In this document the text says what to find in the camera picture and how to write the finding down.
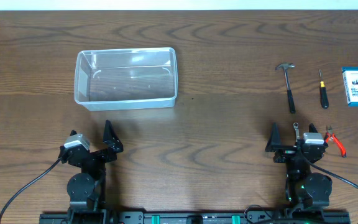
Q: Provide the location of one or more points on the clear plastic storage container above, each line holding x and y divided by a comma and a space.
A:
126, 79

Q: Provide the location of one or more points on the red handled pliers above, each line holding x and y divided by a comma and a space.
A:
331, 136

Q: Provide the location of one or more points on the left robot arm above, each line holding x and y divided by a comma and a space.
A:
87, 188

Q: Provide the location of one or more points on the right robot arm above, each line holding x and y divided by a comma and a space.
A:
308, 192

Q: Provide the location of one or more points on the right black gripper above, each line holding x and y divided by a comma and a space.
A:
293, 150

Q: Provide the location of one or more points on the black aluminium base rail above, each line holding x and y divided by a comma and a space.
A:
190, 218

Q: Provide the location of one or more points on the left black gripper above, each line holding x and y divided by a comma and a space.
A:
95, 154

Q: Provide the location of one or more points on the small steel claw hammer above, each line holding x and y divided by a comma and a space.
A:
285, 67

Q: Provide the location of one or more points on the yellow black screwdriver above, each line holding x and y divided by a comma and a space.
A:
323, 94

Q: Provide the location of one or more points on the silver ring wrench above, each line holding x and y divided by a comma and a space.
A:
297, 131

